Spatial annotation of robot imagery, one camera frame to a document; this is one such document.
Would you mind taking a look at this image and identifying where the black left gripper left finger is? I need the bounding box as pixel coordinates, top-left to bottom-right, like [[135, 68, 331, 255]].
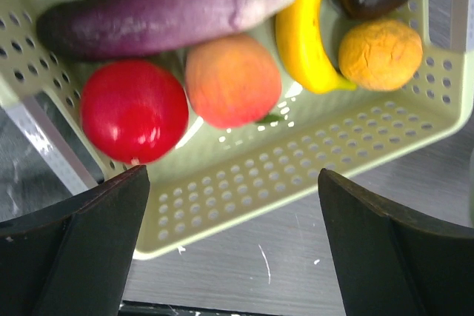
[[1, 166, 150, 315]]

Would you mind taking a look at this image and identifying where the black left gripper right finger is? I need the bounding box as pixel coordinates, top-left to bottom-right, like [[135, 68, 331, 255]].
[[318, 169, 473, 315]]

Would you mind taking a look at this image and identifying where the red toy apple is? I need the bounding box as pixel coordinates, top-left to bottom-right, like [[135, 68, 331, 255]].
[[79, 59, 189, 164]]

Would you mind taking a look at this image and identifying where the yellow toy banana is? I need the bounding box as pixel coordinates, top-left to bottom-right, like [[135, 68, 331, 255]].
[[275, 0, 357, 94]]

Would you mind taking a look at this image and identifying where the pale green plastic basket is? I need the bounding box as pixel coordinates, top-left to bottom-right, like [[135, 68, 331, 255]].
[[1, 0, 473, 260]]

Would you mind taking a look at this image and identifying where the small orange toy fruit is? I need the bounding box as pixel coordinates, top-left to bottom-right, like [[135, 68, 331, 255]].
[[338, 19, 423, 92]]

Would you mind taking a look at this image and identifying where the purple toy eggplant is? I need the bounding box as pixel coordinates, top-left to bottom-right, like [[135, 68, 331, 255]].
[[36, 0, 295, 61]]

